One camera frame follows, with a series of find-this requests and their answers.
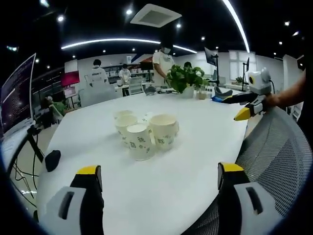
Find grey neck pillow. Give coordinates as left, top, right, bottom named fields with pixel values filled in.
left=214, top=85, right=233, bottom=99

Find black cables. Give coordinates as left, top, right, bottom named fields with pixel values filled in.
left=11, top=156, right=40, bottom=204

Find computer monitor with text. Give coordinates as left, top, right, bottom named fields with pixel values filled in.
left=0, top=53, right=37, bottom=134

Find grey mesh office chair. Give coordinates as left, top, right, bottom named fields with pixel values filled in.
left=188, top=107, right=313, bottom=235

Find curved ceiling light strip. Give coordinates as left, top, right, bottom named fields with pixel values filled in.
left=222, top=0, right=250, bottom=53
left=60, top=38, right=198, bottom=54

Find ceiling air vent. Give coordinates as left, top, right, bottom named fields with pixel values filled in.
left=130, top=3, right=183, bottom=28

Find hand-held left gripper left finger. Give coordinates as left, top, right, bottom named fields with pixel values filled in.
left=45, top=165, right=106, bottom=235

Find white table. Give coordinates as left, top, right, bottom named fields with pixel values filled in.
left=36, top=91, right=250, bottom=235

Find pink display screen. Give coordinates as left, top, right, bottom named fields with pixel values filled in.
left=61, top=70, right=80, bottom=87

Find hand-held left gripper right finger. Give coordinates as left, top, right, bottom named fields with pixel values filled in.
left=217, top=161, right=286, bottom=235

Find black computer mouse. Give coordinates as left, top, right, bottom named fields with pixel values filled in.
left=44, top=149, right=62, bottom=173

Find black monitor on pole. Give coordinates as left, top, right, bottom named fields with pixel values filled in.
left=203, top=47, right=220, bottom=81

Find person's right hand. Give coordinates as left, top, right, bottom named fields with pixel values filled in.
left=264, top=94, right=282, bottom=111

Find black monitor stand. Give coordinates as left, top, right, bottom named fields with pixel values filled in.
left=7, top=124, right=46, bottom=172

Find green potted plant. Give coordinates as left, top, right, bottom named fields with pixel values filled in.
left=165, top=64, right=210, bottom=99

